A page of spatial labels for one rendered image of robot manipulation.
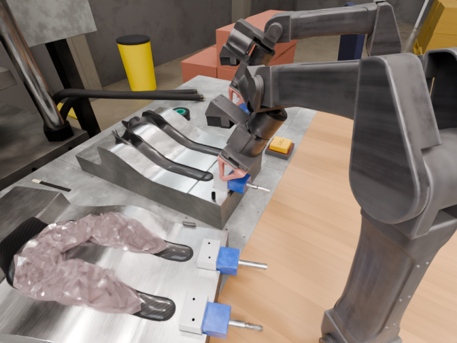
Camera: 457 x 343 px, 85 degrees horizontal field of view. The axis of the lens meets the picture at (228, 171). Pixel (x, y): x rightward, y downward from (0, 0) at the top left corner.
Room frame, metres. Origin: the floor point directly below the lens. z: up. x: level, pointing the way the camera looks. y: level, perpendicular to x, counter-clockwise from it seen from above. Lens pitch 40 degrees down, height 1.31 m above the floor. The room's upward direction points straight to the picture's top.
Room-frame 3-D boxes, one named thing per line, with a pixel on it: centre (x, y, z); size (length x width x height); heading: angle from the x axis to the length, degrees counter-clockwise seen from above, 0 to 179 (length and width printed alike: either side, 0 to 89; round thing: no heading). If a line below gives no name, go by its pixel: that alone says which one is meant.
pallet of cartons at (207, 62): (3.14, -0.18, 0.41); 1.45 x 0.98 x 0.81; 147
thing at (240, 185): (0.43, -0.03, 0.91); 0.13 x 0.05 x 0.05; 63
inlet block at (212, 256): (0.26, -0.01, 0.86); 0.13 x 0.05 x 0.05; 80
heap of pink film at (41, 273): (0.26, 0.26, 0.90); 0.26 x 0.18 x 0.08; 80
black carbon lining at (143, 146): (0.59, 0.17, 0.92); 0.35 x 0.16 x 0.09; 63
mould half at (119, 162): (0.61, 0.18, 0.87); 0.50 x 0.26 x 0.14; 63
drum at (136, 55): (3.22, 1.11, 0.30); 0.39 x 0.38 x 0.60; 58
